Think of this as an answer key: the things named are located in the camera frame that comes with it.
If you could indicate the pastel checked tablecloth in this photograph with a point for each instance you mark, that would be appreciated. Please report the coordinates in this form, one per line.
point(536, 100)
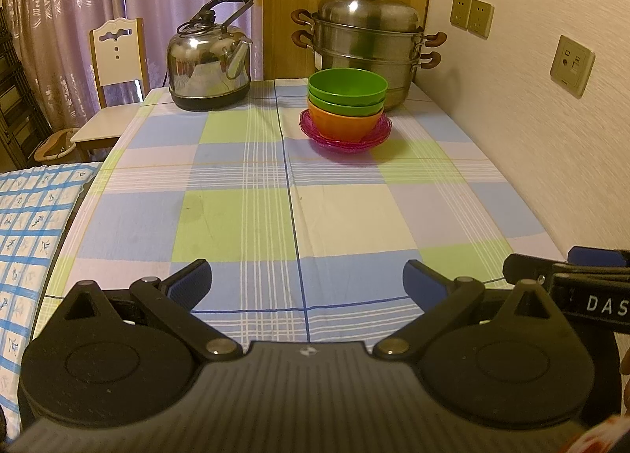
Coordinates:
point(236, 216)

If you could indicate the person's right hand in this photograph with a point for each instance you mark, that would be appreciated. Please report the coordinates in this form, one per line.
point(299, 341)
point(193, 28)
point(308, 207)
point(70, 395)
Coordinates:
point(626, 381)

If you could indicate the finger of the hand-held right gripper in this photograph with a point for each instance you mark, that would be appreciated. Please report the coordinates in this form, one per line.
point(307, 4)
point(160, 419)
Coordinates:
point(524, 267)
point(595, 256)

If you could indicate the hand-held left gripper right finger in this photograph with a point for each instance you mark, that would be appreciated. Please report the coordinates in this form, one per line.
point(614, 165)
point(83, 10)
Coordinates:
point(423, 284)

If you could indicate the white wooden chair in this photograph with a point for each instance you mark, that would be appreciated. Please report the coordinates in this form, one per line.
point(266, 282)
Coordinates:
point(118, 64)

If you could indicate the green plastic bowl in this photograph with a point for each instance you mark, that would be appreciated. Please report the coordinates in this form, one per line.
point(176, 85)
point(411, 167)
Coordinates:
point(347, 83)
point(344, 110)

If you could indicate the small pink glass dish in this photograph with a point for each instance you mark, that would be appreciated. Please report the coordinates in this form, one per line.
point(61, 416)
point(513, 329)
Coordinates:
point(385, 122)

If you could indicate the beige wall socket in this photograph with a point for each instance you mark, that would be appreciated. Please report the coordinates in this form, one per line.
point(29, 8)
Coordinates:
point(460, 12)
point(480, 18)

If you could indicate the stainless steel steamer pot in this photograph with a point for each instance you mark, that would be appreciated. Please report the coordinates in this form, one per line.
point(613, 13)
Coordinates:
point(369, 34)

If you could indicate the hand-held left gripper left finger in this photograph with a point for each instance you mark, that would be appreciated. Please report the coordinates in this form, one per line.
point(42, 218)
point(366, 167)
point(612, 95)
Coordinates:
point(189, 281)

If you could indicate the black storage rack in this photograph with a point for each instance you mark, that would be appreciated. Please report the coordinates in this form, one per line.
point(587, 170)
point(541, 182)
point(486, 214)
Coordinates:
point(19, 103)

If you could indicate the white red printed garment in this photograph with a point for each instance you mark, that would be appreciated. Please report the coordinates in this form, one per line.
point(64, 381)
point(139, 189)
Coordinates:
point(610, 436)

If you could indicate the beige wall outlet panel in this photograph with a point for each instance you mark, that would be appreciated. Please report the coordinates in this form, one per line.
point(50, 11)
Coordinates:
point(572, 66)

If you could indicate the stainless steel kettle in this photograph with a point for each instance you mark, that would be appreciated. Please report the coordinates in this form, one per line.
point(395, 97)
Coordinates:
point(202, 69)

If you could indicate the orange plastic bowl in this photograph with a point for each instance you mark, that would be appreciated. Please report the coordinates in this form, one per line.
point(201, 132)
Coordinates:
point(344, 127)

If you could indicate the blue checked white cloth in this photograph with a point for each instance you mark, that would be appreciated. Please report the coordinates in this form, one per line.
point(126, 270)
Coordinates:
point(29, 246)

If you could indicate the pink glass plate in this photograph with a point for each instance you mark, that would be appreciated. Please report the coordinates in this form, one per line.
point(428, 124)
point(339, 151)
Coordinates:
point(310, 130)

